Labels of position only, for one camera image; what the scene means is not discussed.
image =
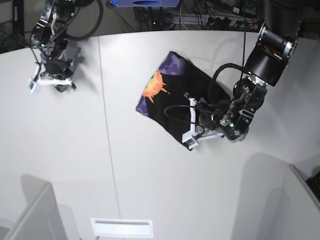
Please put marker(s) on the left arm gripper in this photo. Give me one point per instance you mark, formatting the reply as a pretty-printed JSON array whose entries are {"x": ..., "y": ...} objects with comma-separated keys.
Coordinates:
[{"x": 210, "y": 115}]

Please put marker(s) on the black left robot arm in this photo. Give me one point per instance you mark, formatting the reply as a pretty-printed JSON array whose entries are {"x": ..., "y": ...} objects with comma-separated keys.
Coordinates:
[{"x": 230, "y": 117}]

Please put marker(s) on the black keyboard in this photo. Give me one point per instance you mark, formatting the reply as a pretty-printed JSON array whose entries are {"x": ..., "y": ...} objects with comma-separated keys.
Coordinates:
[{"x": 314, "y": 184}]

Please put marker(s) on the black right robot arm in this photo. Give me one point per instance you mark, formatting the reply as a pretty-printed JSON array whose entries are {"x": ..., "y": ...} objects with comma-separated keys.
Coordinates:
[{"x": 50, "y": 37}]

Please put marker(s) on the blue box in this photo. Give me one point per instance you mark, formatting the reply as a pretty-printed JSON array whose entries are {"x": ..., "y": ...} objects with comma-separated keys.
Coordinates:
[{"x": 145, "y": 3}]

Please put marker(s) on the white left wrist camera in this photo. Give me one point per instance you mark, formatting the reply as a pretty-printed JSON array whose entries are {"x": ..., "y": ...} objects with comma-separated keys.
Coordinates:
[{"x": 196, "y": 132}]

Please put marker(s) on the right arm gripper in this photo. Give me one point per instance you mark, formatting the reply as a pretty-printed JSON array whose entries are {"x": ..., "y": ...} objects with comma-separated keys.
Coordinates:
[{"x": 59, "y": 69}]

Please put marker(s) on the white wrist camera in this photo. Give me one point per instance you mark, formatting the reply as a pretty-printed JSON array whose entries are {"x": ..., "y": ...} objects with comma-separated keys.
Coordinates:
[
  {"x": 35, "y": 82},
  {"x": 196, "y": 132}
]

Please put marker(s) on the white power strip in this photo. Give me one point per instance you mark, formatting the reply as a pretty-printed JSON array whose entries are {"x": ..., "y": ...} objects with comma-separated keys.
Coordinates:
[{"x": 196, "y": 19}]

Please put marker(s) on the white left partition panel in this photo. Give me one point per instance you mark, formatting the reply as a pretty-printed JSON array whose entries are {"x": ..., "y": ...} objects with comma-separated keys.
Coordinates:
[{"x": 40, "y": 220}]

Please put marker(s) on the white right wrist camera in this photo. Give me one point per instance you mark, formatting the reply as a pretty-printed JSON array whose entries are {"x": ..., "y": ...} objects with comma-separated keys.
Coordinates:
[{"x": 35, "y": 82}]

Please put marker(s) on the black T-shirt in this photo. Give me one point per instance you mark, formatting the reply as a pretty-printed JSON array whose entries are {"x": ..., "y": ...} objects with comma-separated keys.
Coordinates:
[{"x": 163, "y": 99}]

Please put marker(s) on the black left speaker box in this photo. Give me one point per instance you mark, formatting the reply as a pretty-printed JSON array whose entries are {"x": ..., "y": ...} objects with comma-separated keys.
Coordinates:
[{"x": 18, "y": 23}]

